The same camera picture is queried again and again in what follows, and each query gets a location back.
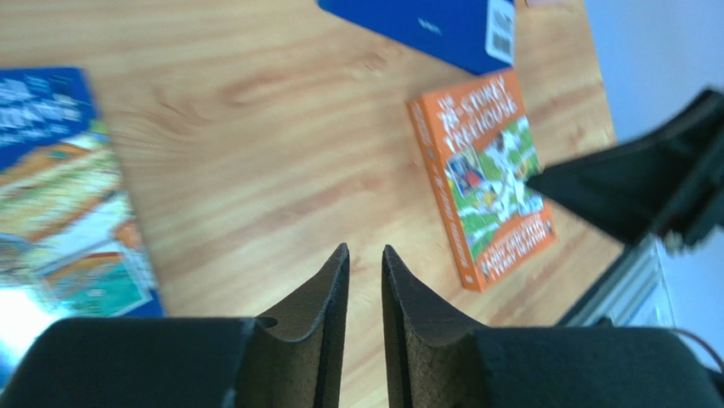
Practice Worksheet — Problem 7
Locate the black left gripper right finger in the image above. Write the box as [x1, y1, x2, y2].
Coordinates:
[382, 245, 489, 407]

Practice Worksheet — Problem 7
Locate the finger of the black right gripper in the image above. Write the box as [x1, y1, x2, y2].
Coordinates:
[526, 88, 723, 247]

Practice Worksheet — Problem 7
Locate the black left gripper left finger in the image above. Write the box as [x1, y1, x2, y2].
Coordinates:
[237, 243, 350, 407]

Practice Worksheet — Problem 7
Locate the orange 78-storey treehouse book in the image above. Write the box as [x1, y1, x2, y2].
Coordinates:
[406, 68, 557, 292]

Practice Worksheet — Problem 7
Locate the blue 91-storey treehouse book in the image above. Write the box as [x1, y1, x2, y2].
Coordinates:
[1, 66, 164, 377]

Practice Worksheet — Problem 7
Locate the pink cube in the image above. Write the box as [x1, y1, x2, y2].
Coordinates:
[524, 0, 566, 8]

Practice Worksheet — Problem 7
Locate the blue file folder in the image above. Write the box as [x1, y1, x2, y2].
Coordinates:
[317, 0, 516, 75]

